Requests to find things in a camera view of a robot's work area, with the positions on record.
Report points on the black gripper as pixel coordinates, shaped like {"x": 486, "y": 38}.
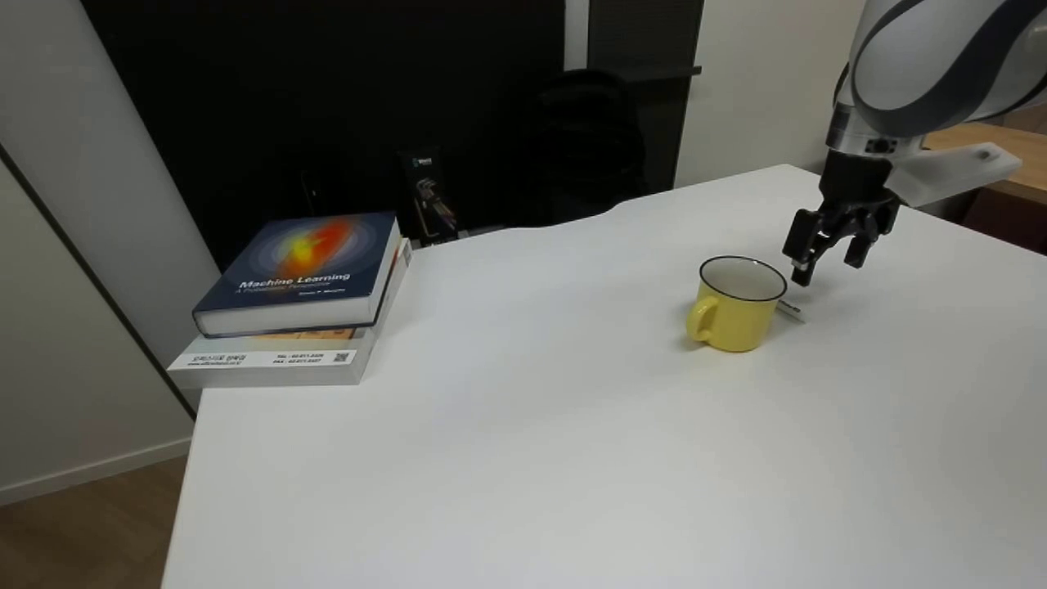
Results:
{"x": 855, "y": 196}

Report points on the stack of books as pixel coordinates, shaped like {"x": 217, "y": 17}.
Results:
{"x": 281, "y": 354}

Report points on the yellow enamel mug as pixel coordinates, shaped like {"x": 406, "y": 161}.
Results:
{"x": 737, "y": 313}

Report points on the blue hardcover book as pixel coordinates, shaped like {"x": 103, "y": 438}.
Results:
{"x": 298, "y": 273}

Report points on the small camera on mini tripod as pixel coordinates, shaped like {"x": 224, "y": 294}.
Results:
{"x": 431, "y": 196}

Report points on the wooden desk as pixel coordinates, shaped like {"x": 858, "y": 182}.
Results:
{"x": 999, "y": 151}

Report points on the black flat monitor panel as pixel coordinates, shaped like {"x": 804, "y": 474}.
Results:
{"x": 271, "y": 109}

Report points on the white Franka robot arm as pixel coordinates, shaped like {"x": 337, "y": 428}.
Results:
{"x": 938, "y": 66}

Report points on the tall dark board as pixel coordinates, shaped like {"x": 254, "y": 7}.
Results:
{"x": 650, "y": 75}

